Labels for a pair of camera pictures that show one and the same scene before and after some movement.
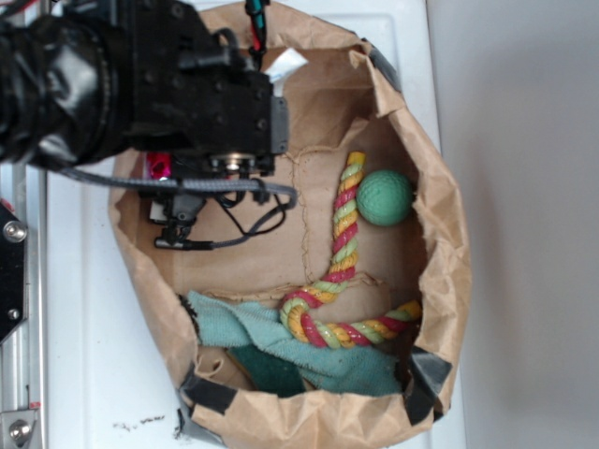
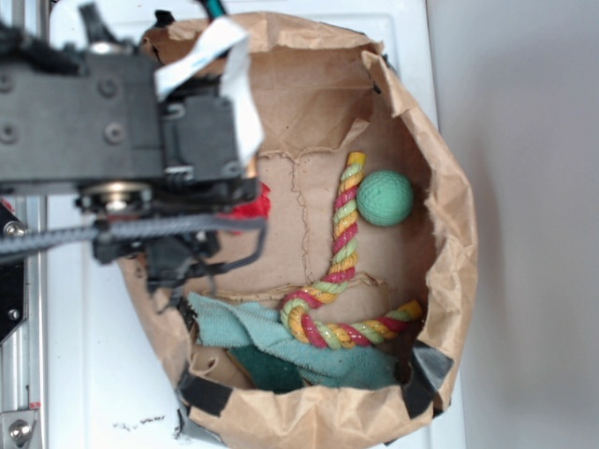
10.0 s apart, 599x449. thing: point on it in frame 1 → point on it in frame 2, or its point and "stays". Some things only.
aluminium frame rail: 23,355 stays
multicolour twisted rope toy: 343,264 stays
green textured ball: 384,197 stays
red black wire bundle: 258,24 → 213,8
